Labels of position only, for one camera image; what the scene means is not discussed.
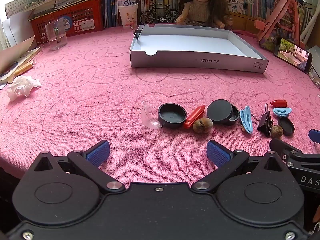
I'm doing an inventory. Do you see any pink house shaped case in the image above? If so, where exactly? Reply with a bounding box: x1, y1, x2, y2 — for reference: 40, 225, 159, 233
254, 0, 307, 52

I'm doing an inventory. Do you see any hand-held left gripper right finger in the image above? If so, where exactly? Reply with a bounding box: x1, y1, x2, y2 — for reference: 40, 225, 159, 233
191, 139, 288, 193

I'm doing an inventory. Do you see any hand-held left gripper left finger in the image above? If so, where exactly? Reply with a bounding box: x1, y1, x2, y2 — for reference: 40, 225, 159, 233
32, 139, 126, 193

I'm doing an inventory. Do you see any large red plastic basket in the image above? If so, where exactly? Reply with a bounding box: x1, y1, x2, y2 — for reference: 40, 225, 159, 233
30, 0, 104, 43

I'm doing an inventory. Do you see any pile of thin booklets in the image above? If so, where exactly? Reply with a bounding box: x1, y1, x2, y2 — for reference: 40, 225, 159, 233
24, 0, 59, 15

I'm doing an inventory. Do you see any clear plastic cup lid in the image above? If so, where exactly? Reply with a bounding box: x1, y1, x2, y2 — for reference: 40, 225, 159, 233
141, 101, 163, 130

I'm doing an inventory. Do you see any long red capsule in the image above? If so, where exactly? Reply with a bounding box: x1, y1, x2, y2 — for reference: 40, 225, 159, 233
183, 105, 206, 130

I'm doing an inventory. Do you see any black round lid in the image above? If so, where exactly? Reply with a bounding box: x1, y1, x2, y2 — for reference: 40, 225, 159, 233
158, 103, 187, 130

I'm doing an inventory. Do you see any wooden shelf box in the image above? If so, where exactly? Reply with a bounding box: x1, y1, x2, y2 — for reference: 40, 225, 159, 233
229, 11, 265, 34

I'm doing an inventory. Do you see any white plastic tube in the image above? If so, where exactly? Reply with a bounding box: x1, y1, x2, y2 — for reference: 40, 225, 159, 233
301, 11, 320, 48

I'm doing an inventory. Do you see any open book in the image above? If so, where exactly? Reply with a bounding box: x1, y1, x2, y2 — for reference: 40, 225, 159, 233
0, 36, 42, 84

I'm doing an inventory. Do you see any short light blue clip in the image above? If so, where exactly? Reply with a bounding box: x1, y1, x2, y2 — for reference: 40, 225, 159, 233
272, 107, 292, 118

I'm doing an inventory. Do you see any long blue hair clip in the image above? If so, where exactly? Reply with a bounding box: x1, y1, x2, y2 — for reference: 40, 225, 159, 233
239, 106, 254, 133

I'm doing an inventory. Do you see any white and orange printed box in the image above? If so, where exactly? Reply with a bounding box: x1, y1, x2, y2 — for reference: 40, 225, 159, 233
223, 0, 245, 13

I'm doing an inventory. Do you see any crumpled white tissue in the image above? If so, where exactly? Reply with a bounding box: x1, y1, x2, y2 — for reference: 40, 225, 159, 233
6, 75, 42, 102

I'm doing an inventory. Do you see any black toy bicycle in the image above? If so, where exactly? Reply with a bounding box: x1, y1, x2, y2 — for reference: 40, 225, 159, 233
139, 3, 180, 25

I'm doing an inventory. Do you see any black round container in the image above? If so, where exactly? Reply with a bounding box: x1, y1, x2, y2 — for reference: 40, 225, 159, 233
207, 99, 240, 126

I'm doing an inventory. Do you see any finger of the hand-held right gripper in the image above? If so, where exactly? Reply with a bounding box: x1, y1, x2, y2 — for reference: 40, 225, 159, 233
309, 129, 320, 145
269, 138, 304, 165

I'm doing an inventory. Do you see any large brown nut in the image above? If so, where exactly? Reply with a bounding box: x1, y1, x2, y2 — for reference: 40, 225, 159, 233
192, 117, 213, 133

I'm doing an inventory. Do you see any small black oval lid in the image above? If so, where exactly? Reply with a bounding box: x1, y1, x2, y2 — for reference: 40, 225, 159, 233
277, 116, 295, 136

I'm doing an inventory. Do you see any white cardboard box tray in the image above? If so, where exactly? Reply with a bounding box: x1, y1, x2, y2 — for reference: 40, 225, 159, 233
129, 24, 269, 73

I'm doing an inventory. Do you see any smartphone with lit screen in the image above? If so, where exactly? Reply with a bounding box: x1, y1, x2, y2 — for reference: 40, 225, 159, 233
274, 38, 313, 73

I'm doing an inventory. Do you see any black binder clip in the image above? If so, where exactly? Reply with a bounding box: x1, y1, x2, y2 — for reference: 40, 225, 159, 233
131, 25, 142, 41
257, 103, 273, 137

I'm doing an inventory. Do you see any yellow wrapped stick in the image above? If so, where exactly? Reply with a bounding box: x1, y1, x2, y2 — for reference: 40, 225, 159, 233
14, 61, 34, 77

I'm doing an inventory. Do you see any white paper cup cat print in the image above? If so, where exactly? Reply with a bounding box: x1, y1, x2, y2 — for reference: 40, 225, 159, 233
117, 2, 139, 29

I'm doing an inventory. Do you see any white paper sheet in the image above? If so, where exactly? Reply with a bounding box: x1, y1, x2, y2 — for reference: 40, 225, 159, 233
1, 12, 35, 48

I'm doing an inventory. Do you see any brown haired doll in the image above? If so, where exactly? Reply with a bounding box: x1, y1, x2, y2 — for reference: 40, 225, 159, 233
175, 0, 232, 28

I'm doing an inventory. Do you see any glass mug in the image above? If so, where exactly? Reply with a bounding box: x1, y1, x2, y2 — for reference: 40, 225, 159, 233
45, 19, 67, 51

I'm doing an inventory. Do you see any small brown nut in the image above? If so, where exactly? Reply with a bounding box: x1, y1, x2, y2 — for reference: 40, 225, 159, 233
271, 125, 284, 139

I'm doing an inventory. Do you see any pink rabbit print towel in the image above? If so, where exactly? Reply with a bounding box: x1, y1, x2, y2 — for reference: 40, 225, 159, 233
0, 26, 320, 188

